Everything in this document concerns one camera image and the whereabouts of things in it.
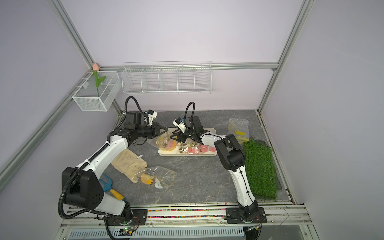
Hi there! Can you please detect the white wire wall basket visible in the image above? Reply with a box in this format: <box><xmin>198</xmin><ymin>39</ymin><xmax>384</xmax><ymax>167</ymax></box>
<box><xmin>122</xmin><ymin>61</ymin><xmax>213</xmax><ymax>94</ymax></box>

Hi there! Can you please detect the cookie ziploc bag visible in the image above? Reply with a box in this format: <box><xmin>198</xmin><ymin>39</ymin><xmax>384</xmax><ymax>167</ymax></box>
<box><xmin>136</xmin><ymin>166</ymin><xmax>177</xmax><ymax>189</ymax></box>
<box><xmin>228</xmin><ymin>118</ymin><xmax>250</xmax><ymax>144</ymax></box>
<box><xmin>147</xmin><ymin>131</ymin><xmax>178</xmax><ymax>152</ymax></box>

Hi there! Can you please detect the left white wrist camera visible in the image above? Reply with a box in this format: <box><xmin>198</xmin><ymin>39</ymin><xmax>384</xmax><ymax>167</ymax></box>
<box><xmin>146</xmin><ymin>110</ymin><xmax>158</xmax><ymax>126</ymax></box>

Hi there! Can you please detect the pink artificial tulip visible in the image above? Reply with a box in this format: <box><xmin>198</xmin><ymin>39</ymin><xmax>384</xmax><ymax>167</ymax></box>
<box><xmin>92</xmin><ymin>63</ymin><xmax>106</xmax><ymax>97</ymax></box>

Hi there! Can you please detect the beige work glove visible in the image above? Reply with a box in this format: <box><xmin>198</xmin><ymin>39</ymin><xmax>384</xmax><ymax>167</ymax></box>
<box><xmin>111</xmin><ymin>149</ymin><xmax>148</xmax><ymax>184</ymax></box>

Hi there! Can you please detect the white mesh wall box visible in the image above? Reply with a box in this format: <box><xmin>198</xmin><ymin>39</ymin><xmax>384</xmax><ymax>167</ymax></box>
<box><xmin>72</xmin><ymin>71</ymin><xmax>122</xmax><ymax>112</ymax></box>

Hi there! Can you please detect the white rectangular tray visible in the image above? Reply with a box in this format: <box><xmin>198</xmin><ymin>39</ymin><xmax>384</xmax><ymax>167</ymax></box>
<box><xmin>155</xmin><ymin>128</ymin><xmax>217</xmax><ymax>157</ymax></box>

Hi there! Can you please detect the blue yellow garden rake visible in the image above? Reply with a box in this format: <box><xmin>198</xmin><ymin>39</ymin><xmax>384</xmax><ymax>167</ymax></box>
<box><xmin>99</xmin><ymin>174</ymin><xmax>126</xmax><ymax>201</ymax></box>

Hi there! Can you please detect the green artificial grass mat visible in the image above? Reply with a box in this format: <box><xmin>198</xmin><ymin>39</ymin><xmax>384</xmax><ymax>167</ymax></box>
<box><xmin>244</xmin><ymin>139</ymin><xmax>278</xmax><ymax>199</ymax></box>

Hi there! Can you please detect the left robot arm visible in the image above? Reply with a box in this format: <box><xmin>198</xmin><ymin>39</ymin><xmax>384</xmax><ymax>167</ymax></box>
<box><xmin>58</xmin><ymin>107</ymin><xmax>168</xmax><ymax>224</ymax></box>

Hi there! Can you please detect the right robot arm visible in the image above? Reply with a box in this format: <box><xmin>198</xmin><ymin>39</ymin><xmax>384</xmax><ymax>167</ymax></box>
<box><xmin>170</xmin><ymin>102</ymin><xmax>259</xmax><ymax>223</ymax></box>

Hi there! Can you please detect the poured wrapped cookie pile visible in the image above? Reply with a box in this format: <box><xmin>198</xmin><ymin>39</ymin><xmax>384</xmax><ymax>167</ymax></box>
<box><xmin>177</xmin><ymin>140</ymin><xmax>217</xmax><ymax>156</ymax></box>

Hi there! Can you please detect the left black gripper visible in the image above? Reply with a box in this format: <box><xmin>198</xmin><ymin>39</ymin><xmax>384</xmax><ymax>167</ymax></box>
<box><xmin>136</xmin><ymin>122</ymin><xmax>169</xmax><ymax>139</ymax></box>

